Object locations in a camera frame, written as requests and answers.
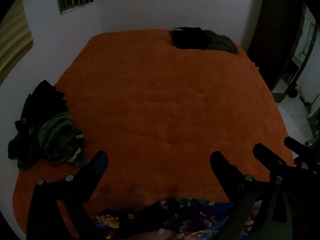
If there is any black paisley garment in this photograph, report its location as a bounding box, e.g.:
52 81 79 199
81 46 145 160
15 79 69 130

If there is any striped curtain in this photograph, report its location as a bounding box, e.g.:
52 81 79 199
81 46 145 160
0 0 34 83

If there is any green garment with white trim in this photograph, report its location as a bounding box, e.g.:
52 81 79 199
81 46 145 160
37 112 87 168

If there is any person's floral clothing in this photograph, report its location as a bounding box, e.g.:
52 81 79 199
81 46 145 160
94 197 262 240

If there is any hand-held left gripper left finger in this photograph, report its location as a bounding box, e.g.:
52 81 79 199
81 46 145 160
26 151 109 240

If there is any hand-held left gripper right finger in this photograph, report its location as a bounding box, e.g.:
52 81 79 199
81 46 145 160
210 151 293 240

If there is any folded black garment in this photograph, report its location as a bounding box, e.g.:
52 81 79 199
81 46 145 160
171 27 210 50

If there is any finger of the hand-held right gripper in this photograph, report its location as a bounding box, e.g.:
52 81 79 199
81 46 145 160
284 136 320 164
253 143 290 180

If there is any orange blanket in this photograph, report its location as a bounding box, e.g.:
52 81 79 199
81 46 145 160
14 29 297 240

